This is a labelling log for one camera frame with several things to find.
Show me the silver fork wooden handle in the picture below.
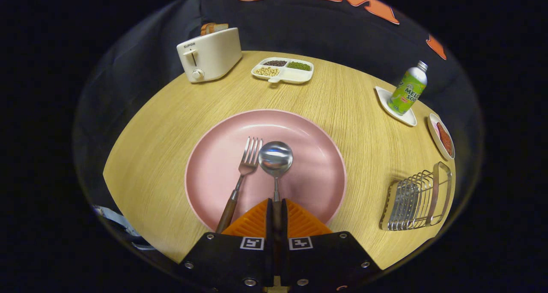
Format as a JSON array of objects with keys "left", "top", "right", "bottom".
[{"left": 215, "top": 137, "right": 263, "bottom": 234}]

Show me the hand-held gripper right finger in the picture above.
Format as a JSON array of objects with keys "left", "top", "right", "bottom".
[{"left": 282, "top": 199, "right": 382, "bottom": 287}]

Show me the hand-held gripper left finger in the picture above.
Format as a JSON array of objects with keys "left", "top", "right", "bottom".
[{"left": 178, "top": 199, "right": 274, "bottom": 287}]

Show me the green soda bottle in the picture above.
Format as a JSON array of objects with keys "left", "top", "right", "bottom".
[{"left": 388, "top": 61, "right": 429, "bottom": 115}]

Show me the red brown meat piece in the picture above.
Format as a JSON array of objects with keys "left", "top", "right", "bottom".
[{"left": 436, "top": 122, "right": 453, "bottom": 156}]

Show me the pale blue grey object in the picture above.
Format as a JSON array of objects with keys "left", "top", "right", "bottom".
[{"left": 93, "top": 205, "right": 155, "bottom": 251}]

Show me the cream white toaster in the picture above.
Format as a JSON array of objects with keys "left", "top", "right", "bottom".
[{"left": 176, "top": 27, "right": 243, "bottom": 83}]

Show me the large pink plate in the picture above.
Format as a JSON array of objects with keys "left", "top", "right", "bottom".
[{"left": 185, "top": 110, "right": 347, "bottom": 232}]

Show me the small pink dish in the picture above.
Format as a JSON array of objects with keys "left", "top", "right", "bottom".
[{"left": 427, "top": 113, "right": 456, "bottom": 160}]

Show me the silver spoon wooden handle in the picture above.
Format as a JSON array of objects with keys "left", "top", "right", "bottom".
[{"left": 258, "top": 141, "right": 294, "bottom": 234}]

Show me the black backdrop cloth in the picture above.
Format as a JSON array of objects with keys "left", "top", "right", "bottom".
[{"left": 73, "top": 0, "right": 484, "bottom": 208}]

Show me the white coaster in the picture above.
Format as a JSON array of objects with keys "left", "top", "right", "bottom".
[{"left": 375, "top": 86, "right": 417, "bottom": 127}]

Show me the metal toast rack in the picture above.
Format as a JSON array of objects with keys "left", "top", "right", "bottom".
[{"left": 379, "top": 162, "right": 453, "bottom": 231}]

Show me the white divided dish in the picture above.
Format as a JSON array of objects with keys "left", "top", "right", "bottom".
[{"left": 251, "top": 57, "right": 314, "bottom": 85}]

